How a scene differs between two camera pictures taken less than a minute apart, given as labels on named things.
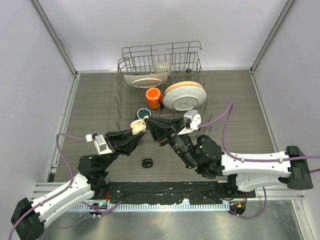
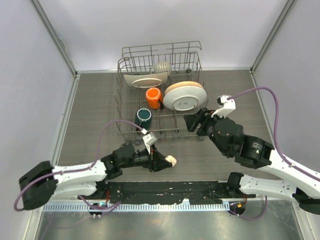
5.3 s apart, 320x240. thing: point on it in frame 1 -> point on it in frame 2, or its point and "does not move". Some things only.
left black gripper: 116,141 -> 156,160
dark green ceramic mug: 142,112 does not move
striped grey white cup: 161,67 does not move
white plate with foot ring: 185,98 does not move
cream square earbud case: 138,126 -> 171,159
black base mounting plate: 165,192 does not move
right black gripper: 161,129 -> 204,116
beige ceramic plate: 183,84 does not move
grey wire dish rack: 161,80 does not move
